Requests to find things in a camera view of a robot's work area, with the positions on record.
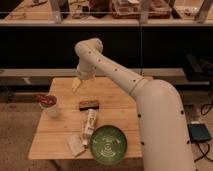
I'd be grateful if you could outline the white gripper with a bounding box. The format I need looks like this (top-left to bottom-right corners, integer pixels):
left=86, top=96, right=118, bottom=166
left=71, top=65, right=95, bottom=92

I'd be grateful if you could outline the white tube package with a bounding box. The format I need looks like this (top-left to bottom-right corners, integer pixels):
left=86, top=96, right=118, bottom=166
left=82, top=109, right=97, bottom=146

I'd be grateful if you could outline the green ceramic bowl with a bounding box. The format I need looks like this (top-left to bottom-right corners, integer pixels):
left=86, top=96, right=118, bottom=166
left=89, top=125, right=128, bottom=166

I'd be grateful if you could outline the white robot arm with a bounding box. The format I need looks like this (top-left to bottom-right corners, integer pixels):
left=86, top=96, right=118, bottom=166
left=75, top=38, right=196, bottom=171

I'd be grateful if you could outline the brown chocolate bar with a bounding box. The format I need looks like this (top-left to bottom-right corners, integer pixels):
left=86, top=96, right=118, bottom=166
left=79, top=100, right=99, bottom=111

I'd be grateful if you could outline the wooden table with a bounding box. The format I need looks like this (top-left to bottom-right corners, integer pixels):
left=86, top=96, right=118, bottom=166
left=27, top=76, right=155, bottom=171

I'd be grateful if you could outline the white cup with red lid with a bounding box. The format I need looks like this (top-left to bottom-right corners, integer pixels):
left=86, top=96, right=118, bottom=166
left=34, top=94, right=60, bottom=118

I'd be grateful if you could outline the background shelf unit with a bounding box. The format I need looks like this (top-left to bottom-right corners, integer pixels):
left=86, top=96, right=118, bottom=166
left=0, top=0, right=213, bottom=27

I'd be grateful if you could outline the dark box on right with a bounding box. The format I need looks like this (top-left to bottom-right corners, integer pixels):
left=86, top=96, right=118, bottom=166
left=182, top=54, right=213, bottom=82

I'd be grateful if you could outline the black foot pedal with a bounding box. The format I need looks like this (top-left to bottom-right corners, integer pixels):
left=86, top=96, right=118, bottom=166
left=188, top=124, right=212, bottom=142

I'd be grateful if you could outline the black cable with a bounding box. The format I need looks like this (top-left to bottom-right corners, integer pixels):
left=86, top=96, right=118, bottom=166
left=194, top=142, right=213, bottom=163

